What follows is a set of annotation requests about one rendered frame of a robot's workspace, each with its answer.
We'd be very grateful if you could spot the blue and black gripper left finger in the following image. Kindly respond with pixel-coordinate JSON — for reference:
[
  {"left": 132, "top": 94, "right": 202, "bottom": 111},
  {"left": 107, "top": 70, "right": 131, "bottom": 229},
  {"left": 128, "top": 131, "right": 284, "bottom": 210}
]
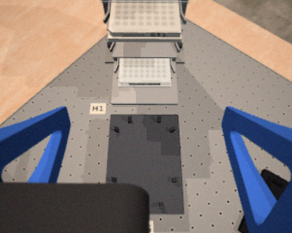
[{"left": 0, "top": 107, "right": 71, "bottom": 183}]

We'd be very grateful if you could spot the grey flat base plate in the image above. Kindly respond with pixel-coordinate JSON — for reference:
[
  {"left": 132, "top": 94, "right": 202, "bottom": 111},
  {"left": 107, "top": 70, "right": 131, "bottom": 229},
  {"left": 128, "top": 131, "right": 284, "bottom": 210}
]
[{"left": 0, "top": 19, "right": 292, "bottom": 233}]

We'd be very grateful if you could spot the grey plate hotel rack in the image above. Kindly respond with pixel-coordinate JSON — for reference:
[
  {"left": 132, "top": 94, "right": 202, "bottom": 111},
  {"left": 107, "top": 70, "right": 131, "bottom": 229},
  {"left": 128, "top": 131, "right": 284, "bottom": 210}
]
[{"left": 103, "top": 3, "right": 187, "bottom": 105}]

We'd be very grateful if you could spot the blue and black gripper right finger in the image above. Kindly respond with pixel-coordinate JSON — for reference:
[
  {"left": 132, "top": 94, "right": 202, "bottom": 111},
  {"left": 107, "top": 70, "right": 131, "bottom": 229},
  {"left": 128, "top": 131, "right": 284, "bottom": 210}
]
[{"left": 221, "top": 107, "right": 292, "bottom": 233}]

